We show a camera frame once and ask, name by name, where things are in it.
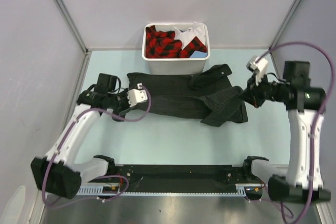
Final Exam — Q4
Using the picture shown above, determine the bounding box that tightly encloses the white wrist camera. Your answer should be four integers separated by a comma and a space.
127, 83, 148, 108
246, 56, 268, 86

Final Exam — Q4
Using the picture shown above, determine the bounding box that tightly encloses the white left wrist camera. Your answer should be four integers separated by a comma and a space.
127, 83, 148, 108

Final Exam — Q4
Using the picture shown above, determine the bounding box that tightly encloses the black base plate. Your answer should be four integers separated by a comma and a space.
106, 164, 261, 184

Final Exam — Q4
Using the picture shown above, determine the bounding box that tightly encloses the light blue shirt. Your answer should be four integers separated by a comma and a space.
190, 51, 208, 59

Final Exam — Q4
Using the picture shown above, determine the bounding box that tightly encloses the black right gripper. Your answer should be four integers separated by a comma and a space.
237, 71, 289, 109

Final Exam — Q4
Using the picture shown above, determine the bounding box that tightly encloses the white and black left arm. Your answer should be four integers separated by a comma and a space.
30, 73, 129, 199

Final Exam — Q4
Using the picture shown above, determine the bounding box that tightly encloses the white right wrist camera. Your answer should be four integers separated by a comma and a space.
246, 56, 268, 86

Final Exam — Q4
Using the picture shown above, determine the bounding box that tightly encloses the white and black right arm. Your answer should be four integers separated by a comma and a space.
239, 59, 331, 204

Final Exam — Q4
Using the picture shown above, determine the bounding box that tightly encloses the dark pinstriped long sleeve shirt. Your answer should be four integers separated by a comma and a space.
127, 64, 248, 127

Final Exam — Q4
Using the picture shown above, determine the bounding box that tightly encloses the white plastic bin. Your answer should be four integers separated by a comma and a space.
142, 22, 211, 74

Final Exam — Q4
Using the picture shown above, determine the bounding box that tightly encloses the white slotted cable duct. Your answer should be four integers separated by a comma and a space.
77, 185, 246, 197

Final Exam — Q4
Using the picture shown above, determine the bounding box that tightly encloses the aluminium frame rail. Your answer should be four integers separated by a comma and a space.
78, 165, 326, 187

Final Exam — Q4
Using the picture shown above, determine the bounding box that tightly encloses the red black plaid shirt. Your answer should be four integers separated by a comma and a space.
144, 25, 207, 59

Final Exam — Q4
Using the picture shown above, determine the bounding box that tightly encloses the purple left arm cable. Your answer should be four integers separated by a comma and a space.
41, 89, 153, 210

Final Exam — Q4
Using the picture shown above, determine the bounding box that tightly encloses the white shirt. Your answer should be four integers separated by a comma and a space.
173, 22, 206, 49

